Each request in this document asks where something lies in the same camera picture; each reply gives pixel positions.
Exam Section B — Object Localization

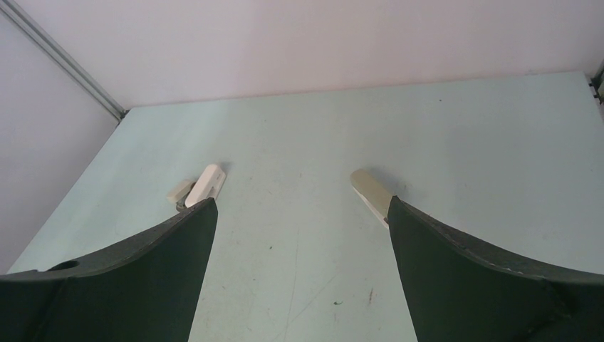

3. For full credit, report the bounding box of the small grey stapler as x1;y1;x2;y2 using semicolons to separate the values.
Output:
166;180;195;212

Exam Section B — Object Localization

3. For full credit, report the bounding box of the left aluminium frame post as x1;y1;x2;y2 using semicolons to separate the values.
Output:
1;0;129;123

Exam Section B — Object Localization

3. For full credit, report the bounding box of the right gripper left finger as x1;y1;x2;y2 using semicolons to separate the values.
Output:
1;198;218;341

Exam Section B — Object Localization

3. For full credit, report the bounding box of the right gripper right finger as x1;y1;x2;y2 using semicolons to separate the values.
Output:
387;197;603;341

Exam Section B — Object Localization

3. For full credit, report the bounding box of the beige stapler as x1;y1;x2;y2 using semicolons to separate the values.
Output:
350;169;393;229

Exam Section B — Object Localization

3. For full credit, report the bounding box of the white stapler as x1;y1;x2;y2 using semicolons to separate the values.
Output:
184;164;227;208

